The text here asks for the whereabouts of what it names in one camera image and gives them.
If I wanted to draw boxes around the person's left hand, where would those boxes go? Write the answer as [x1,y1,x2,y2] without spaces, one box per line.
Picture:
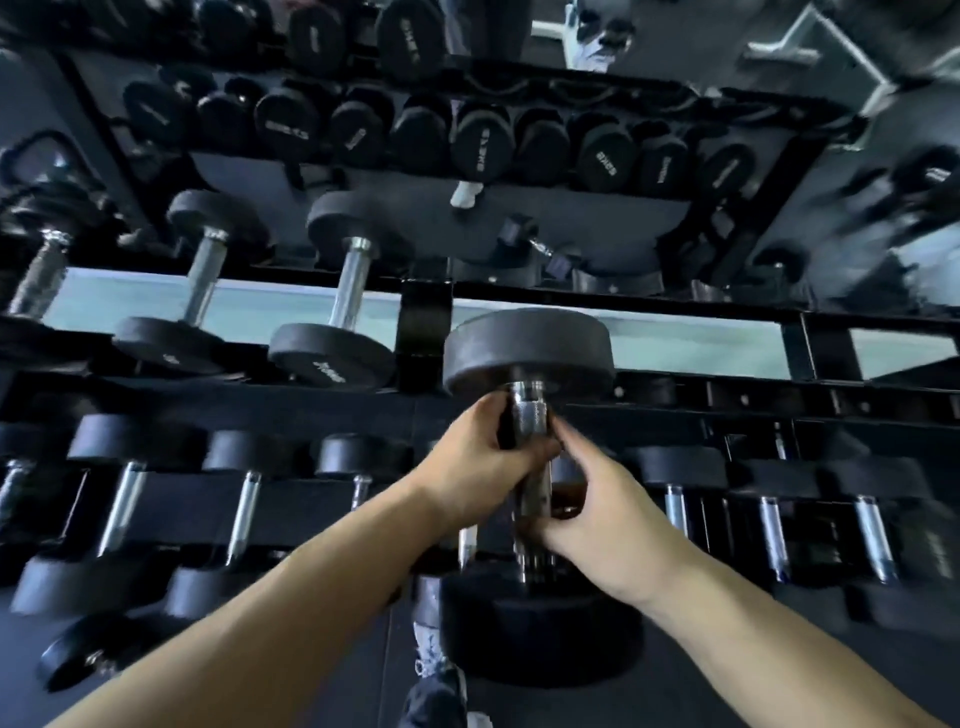
[407,389,564,539]

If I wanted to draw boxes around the person's right hand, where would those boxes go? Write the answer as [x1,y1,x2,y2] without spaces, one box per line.
[523,418,708,614]

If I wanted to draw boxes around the large black round dumbbell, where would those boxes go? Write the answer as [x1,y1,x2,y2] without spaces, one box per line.
[438,307,646,689]
[267,191,415,391]

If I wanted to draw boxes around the black metal dumbbell rack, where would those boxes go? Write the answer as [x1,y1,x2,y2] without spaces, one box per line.
[0,258,960,639]

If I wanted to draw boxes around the medium black round dumbbell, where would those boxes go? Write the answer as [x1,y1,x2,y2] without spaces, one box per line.
[112,188,273,376]

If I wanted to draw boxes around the row of black dumbbells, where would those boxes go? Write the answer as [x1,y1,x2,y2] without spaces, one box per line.
[0,412,960,695]

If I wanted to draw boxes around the small black round dumbbell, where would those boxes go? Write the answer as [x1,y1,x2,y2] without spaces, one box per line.
[0,217,91,373]

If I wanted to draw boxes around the person's left forearm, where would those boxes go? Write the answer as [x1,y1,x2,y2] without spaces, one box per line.
[48,468,451,728]

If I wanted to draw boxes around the person's right forearm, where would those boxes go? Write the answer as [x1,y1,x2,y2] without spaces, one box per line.
[644,558,943,728]

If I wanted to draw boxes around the black rubber floor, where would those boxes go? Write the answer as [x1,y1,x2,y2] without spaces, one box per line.
[0,584,960,728]

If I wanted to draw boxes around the grey white sneaker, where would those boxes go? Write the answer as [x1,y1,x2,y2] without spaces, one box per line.
[410,577,470,680]

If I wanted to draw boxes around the grey trousers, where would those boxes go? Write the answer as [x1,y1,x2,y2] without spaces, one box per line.
[395,667,470,728]

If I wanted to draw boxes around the large wall mirror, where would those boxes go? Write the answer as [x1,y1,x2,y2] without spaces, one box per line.
[0,0,960,316]

